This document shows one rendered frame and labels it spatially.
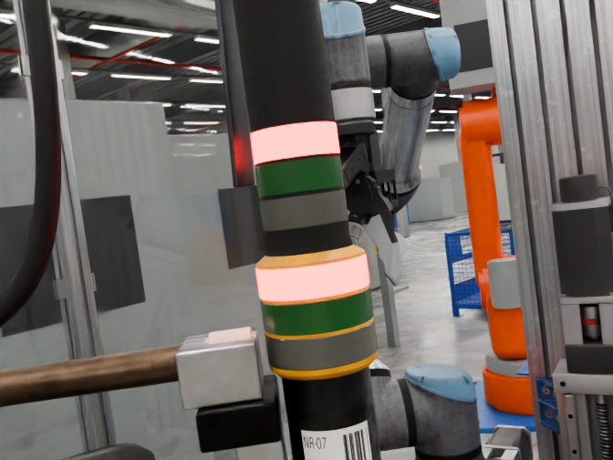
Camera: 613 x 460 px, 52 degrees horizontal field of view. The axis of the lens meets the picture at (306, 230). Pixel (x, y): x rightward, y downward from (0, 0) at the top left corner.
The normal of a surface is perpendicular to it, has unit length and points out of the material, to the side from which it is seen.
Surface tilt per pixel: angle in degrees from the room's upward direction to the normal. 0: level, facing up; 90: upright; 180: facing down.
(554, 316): 90
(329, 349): 90
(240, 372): 90
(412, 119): 150
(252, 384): 90
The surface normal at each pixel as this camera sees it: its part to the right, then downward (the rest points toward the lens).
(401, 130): -0.29, 0.86
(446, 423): 0.02, 0.09
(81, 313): 0.84, -0.08
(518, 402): -0.59, 0.12
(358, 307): 0.69, -0.05
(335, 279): 0.37, 0.00
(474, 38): -0.24, 0.08
